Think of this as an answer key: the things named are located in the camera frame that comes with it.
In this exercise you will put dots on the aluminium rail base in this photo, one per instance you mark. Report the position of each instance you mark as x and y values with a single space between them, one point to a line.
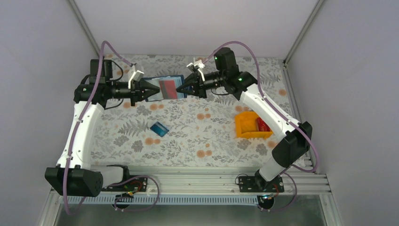
218 185

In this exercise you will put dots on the blue leather card holder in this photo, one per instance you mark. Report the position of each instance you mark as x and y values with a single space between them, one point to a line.
178 79

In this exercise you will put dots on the blue credit card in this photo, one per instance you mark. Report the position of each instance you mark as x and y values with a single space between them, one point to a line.
159 129

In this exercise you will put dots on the red credit card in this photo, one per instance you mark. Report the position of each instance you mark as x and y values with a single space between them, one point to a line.
168 89

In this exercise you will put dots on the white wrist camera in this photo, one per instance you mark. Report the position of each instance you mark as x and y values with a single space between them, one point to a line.
196 64
135 74

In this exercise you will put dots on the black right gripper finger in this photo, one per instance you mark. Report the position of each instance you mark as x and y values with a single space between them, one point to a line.
187 89
190 81

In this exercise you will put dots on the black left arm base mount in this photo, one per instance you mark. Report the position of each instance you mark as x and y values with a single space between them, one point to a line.
136 185

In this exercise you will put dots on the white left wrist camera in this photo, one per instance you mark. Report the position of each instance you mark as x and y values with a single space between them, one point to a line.
135 74

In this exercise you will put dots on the red item in bin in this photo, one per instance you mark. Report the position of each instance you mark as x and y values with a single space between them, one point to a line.
262 126

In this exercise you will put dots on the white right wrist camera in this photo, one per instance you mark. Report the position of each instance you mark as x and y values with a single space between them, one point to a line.
196 64

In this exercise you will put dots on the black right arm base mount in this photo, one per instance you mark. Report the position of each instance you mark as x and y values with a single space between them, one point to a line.
253 184

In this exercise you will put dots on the floral table cloth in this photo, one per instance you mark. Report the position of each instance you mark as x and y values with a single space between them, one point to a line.
201 133

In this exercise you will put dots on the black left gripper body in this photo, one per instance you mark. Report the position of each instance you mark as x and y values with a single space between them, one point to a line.
134 92

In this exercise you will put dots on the yellow plastic bin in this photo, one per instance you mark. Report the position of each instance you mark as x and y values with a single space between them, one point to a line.
246 126

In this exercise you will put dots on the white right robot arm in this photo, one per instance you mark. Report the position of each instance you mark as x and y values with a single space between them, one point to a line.
294 137

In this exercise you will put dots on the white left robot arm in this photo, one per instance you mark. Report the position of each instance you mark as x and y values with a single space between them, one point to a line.
73 174

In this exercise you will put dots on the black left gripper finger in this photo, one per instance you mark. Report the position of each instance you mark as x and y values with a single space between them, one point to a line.
146 85
151 95

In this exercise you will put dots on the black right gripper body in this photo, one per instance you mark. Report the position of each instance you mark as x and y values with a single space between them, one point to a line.
200 84

